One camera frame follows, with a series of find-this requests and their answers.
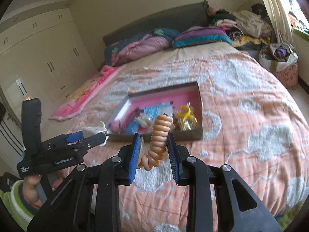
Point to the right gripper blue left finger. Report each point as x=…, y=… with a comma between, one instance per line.
x=133, y=157

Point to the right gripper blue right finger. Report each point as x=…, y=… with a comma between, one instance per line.
x=175, y=159

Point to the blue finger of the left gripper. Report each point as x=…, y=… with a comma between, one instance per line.
x=98, y=139
x=74, y=137

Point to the cream hair claw clip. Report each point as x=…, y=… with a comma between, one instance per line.
x=88, y=131

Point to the pink fluffy pompom clip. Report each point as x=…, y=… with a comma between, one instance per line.
x=116, y=127

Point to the blue small box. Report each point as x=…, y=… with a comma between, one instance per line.
x=132, y=128

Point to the clear plastic box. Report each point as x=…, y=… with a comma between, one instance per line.
x=168, y=110

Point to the green striped left sleeve forearm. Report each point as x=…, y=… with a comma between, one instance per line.
x=19, y=209

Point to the person's left hand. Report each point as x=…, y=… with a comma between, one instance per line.
x=29, y=191

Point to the pink cartoon blanket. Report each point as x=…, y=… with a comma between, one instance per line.
x=77, y=101

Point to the pearl bow hair clip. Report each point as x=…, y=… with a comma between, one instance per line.
x=144, y=121

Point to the dark red hair clip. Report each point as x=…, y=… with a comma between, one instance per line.
x=129, y=118

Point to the blue booklet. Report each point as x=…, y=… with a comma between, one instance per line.
x=153, y=111

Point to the brown tray with pink lining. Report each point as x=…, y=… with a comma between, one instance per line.
x=177, y=95

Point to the peach cloud pattern quilt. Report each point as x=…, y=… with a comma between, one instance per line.
x=250, y=121

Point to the cream wardrobe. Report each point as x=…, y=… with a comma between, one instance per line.
x=43, y=57

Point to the purple and teal folded duvet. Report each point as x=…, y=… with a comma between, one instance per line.
x=139, y=46

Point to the striped purple teal pillow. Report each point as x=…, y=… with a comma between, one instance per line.
x=197, y=35

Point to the floral fabric basket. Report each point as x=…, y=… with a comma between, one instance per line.
x=281, y=61

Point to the dark grey headboard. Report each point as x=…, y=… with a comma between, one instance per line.
x=179, y=18

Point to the pile of clothes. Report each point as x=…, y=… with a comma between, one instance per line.
x=243, y=27

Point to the cream curtain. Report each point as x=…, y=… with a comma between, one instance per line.
x=280, y=22

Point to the window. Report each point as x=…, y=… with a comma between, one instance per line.
x=297, y=11

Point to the yellow ring toy in bag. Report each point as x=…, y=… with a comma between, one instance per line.
x=186, y=120

